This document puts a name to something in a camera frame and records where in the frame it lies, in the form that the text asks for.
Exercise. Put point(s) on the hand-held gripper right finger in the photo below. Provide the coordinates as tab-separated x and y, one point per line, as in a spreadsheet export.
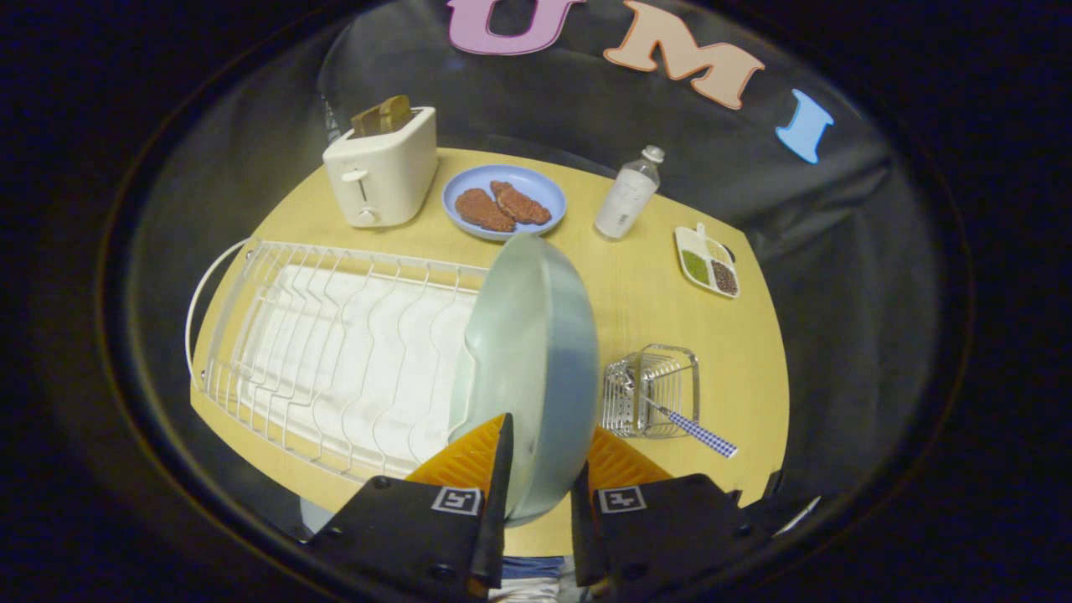
581	519

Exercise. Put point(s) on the toast slice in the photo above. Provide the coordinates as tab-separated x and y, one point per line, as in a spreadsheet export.
366	121
395	112

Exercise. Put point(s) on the white toaster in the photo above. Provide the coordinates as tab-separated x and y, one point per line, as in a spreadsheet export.
381	172

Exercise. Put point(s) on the white divided condiment tray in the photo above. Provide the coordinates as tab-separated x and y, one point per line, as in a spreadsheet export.
708	264

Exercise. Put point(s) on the clear plastic bottle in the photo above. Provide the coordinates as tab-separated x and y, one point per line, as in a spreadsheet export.
628	194

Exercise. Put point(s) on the light green plate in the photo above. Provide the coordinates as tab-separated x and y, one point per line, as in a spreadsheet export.
536	368

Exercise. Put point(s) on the black backdrop cloth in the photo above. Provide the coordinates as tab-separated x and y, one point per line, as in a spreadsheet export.
586	92

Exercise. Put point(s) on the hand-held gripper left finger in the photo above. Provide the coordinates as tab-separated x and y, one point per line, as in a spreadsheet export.
499	494

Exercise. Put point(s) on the blue plate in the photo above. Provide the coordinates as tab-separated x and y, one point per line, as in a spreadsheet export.
504	201

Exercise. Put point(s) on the brown meat patty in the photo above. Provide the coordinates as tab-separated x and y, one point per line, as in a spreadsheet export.
521	203
484	210

